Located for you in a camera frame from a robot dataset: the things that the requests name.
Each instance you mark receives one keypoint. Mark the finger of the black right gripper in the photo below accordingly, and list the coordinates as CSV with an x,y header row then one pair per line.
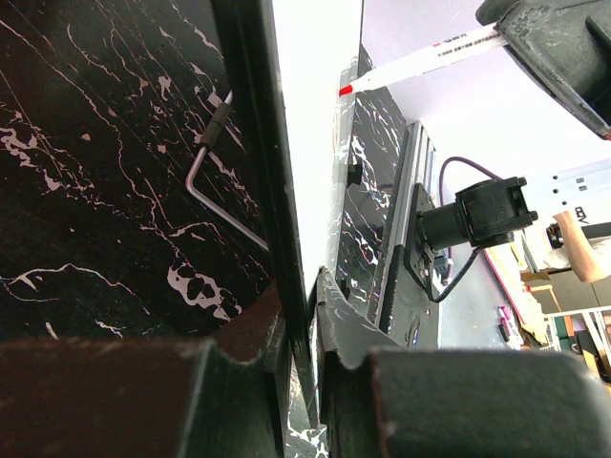
x,y
564,46

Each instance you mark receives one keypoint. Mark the person forearm in background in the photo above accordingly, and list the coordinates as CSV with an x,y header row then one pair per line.
x,y
589,265

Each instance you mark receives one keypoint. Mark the white cable duct rail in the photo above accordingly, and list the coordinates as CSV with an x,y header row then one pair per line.
x,y
415,166

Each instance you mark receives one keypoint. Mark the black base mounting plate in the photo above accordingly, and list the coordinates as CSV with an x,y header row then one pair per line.
x,y
407,316

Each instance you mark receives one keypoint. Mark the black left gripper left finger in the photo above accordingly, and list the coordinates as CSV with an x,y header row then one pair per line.
x,y
225,395

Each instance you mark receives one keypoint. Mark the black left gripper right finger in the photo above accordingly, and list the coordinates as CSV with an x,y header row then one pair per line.
x,y
380,399

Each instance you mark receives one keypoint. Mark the red whiteboard marker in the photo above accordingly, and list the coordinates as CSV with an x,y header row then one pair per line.
x,y
429,59

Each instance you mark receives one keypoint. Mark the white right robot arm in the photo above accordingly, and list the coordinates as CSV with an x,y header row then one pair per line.
x,y
486,214

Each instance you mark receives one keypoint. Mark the white whiteboard with dark frame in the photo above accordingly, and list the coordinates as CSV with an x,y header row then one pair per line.
x,y
286,62

